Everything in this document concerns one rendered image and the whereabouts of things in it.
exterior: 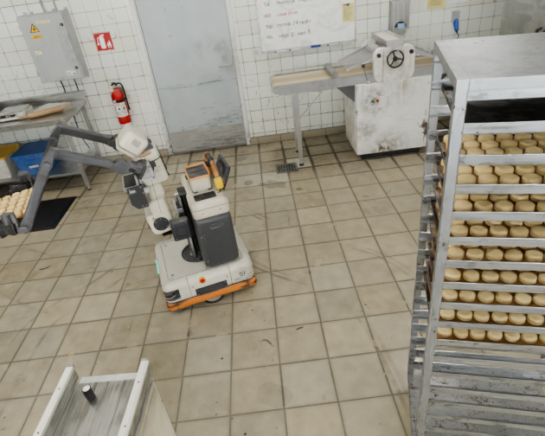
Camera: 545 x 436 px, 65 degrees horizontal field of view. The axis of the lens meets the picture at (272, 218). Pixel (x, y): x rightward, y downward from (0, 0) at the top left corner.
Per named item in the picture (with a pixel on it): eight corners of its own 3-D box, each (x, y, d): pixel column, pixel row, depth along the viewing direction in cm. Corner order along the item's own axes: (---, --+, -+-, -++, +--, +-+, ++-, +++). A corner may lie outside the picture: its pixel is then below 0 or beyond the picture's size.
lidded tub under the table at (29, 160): (18, 177, 500) (9, 157, 486) (34, 162, 539) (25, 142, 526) (51, 173, 500) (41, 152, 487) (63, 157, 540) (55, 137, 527)
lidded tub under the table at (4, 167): (-20, 182, 500) (-31, 163, 487) (-1, 166, 540) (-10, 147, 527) (12, 178, 500) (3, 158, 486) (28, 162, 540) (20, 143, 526)
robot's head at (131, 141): (147, 132, 279) (126, 119, 271) (150, 143, 262) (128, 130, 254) (135, 150, 282) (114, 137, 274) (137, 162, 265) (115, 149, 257)
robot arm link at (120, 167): (43, 145, 227) (44, 142, 236) (39, 169, 230) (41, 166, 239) (130, 163, 248) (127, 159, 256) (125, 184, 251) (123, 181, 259)
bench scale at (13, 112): (-3, 123, 468) (-6, 115, 464) (7, 114, 495) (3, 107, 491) (26, 118, 471) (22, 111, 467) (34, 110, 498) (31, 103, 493)
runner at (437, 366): (408, 368, 221) (408, 364, 220) (408, 363, 224) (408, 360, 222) (547, 380, 207) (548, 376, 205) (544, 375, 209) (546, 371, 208)
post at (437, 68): (407, 376, 229) (435, 41, 140) (407, 372, 232) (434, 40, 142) (413, 377, 229) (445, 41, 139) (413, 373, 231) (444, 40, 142)
